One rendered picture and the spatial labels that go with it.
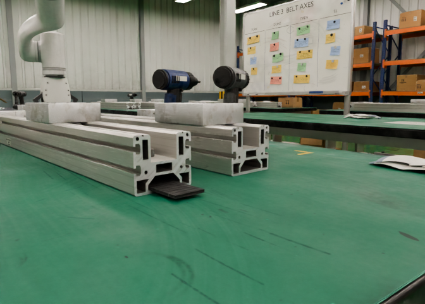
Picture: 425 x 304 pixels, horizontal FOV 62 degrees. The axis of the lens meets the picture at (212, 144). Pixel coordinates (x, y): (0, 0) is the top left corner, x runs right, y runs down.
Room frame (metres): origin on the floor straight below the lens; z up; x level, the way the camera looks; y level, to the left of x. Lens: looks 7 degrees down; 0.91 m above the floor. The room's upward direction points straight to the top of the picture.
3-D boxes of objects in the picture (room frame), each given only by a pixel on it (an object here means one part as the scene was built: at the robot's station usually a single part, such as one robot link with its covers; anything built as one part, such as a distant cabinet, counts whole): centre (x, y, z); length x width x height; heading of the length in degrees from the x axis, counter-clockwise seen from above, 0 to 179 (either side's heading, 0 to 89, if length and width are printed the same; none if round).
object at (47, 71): (1.37, 0.60, 1.01); 0.09 x 0.08 x 0.03; 132
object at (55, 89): (1.37, 0.60, 0.95); 0.10 x 0.07 x 0.11; 132
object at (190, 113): (0.75, 0.03, 0.87); 0.16 x 0.11 x 0.07; 42
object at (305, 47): (3.98, -0.87, 0.97); 1.50 x 0.50 x 1.95; 37
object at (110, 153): (0.80, 0.34, 0.82); 0.80 x 0.10 x 0.09; 42
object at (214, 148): (0.93, 0.20, 0.82); 0.80 x 0.10 x 0.09; 42
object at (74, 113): (0.80, 0.34, 0.87); 0.16 x 0.11 x 0.07; 42
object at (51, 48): (1.37, 0.61, 1.09); 0.09 x 0.08 x 0.13; 113
